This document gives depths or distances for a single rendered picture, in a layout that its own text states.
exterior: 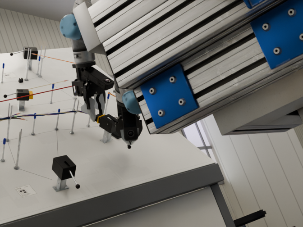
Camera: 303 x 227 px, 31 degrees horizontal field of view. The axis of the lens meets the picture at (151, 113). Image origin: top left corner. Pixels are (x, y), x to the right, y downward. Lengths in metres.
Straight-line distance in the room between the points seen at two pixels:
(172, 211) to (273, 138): 4.65
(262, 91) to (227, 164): 5.73
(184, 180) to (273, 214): 4.70
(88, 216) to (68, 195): 0.09
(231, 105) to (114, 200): 0.81
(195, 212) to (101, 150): 0.39
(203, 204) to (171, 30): 1.14
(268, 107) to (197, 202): 1.03
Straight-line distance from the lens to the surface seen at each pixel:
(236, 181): 6.69
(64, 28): 1.78
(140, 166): 1.91
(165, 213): 1.89
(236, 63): 0.92
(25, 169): 1.81
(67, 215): 1.67
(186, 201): 1.95
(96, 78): 1.93
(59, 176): 1.69
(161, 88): 0.98
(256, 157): 6.58
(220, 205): 2.04
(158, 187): 1.85
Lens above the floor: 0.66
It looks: 13 degrees up
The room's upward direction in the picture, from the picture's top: 21 degrees counter-clockwise
